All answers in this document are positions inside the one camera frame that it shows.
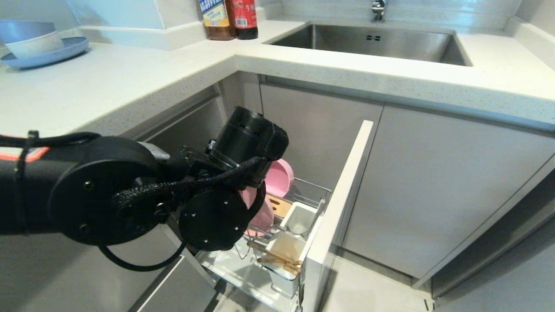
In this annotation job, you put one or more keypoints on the white utensil holder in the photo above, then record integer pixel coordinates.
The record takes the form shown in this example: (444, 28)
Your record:
(284, 281)
(299, 219)

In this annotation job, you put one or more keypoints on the wooden chopstick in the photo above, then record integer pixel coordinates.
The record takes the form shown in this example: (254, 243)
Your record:
(282, 264)
(273, 255)

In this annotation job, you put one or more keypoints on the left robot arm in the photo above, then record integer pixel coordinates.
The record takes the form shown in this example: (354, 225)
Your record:
(99, 190)

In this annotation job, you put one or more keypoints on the white drawer front panel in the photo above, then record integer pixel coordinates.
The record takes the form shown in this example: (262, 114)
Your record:
(342, 190)

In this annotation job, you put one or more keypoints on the blue plate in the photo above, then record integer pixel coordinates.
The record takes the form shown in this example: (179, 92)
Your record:
(67, 49)

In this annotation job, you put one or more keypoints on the pink plate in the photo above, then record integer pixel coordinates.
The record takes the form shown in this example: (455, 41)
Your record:
(262, 219)

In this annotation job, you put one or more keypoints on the pink bowl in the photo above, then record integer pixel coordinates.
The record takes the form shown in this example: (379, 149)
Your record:
(277, 177)

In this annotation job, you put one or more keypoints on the stainless steel sink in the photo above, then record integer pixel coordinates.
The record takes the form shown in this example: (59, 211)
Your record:
(381, 45)

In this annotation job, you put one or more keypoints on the wooden utensil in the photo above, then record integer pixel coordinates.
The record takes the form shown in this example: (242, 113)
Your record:
(281, 206)

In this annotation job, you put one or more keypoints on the blue bowl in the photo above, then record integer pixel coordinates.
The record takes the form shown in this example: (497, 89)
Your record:
(21, 29)

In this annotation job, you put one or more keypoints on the red labelled sauce bottle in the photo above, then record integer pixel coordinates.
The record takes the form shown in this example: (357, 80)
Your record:
(243, 21)

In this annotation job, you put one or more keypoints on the grey cabinet door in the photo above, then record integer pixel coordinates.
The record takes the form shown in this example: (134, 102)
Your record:
(321, 134)
(442, 186)

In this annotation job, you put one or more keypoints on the white bowl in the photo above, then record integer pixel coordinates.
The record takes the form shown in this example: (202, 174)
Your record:
(37, 46)

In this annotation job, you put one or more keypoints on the chrome faucet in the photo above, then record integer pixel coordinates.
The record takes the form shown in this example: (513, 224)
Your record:
(378, 8)

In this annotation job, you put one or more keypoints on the cooking oil bottle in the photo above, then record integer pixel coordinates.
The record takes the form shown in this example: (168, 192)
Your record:
(217, 24)

